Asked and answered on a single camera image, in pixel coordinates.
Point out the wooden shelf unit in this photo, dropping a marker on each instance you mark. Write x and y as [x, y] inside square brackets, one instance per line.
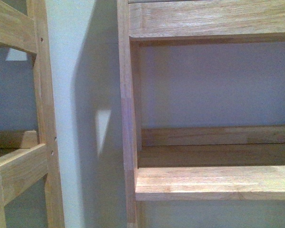
[203, 112]

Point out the wooden rack on left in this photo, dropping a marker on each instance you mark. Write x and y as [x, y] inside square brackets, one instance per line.
[30, 186]

